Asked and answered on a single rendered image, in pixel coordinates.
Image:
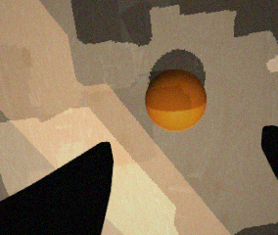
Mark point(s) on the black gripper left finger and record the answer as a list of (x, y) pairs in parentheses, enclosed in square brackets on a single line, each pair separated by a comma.
[(72, 200)]

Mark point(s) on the dark brown ball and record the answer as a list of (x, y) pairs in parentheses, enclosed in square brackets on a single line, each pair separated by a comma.
[(175, 90)]

